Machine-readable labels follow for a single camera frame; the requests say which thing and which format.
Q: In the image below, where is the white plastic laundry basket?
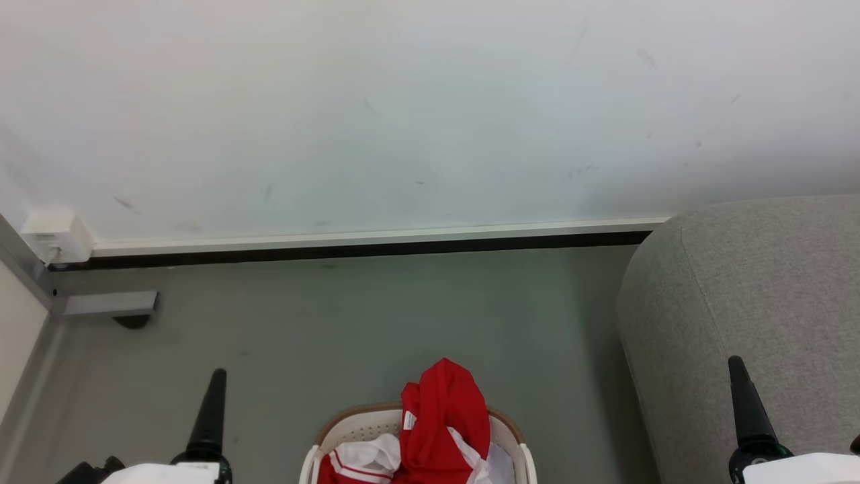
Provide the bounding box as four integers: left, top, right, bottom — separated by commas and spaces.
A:
299, 402, 538, 484

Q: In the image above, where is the grey metal partition frame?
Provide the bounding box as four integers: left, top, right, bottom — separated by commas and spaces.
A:
0, 214, 69, 484

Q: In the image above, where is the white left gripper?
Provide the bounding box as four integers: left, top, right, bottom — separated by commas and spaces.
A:
101, 368, 233, 484

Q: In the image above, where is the grey fabric sofa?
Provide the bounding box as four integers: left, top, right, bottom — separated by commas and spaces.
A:
616, 194, 860, 484

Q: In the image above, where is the white baseboard strip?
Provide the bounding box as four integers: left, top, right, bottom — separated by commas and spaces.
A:
91, 216, 673, 258

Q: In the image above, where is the grey metal floor bracket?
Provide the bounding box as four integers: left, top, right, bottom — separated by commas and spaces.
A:
62, 290, 159, 319

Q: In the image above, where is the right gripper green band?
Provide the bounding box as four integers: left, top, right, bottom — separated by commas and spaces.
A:
728, 356, 860, 484

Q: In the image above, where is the white wall outlet box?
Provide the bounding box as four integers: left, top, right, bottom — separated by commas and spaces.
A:
20, 208, 95, 265

